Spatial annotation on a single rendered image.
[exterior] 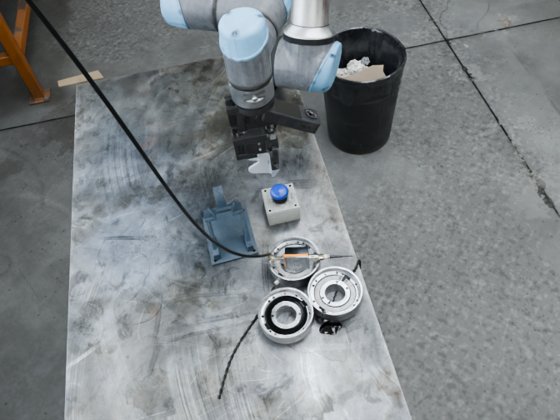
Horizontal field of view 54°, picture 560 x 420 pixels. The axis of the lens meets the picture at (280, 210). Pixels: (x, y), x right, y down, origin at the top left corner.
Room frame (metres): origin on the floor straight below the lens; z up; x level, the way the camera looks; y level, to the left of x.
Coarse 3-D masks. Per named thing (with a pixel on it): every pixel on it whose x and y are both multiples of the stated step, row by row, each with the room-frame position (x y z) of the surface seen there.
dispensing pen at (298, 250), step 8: (288, 248) 0.60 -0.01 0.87; (296, 248) 0.60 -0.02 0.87; (304, 248) 0.59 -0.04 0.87; (272, 256) 0.59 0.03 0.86; (280, 256) 0.59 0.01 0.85; (312, 256) 0.58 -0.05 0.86; (320, 256) 0.58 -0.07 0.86; (328, 256) 0.58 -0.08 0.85; (336, 256) 0.58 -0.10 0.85; (344, 256) 0.57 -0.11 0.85
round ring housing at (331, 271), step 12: (312, 276) 0.55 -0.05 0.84; (324, 276) 0.55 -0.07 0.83; (348, 276) 0.54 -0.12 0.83; (312, 288) 0.53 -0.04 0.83; (324, 288) 0.52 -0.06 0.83; (336, 288) 0.53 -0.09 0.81; (348, 288) 0.51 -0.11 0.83; (360, 288) 0.51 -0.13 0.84; (312, 300) 0.50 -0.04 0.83; (324, 300) 0.50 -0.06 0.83; (360, 300) 0.48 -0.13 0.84; (336, 312) 0.47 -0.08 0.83; (348, 312) 0.46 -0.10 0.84
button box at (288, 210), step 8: (288, 184) 0.78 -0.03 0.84; (264, 192) 0.77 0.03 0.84; (288, 192) 0.76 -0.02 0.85; (264, 200) 0.75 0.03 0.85; (272, 200) 0.74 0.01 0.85; (280, 200) 0.74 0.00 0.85; (288, 200) 0.74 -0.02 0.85; (296, 200) 0.73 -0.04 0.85; (272, 208) 0.72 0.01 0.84; (280, 208) 0.72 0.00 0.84; (288, 208) 0.72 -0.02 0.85; (296, 208) 0.71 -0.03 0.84; (272, 216) 0.71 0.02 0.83; (280, 216) 0.71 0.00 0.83; (288, 216) 0.71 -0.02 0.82; (296, 216) 0.71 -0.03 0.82; (272, 224) 0.71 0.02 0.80
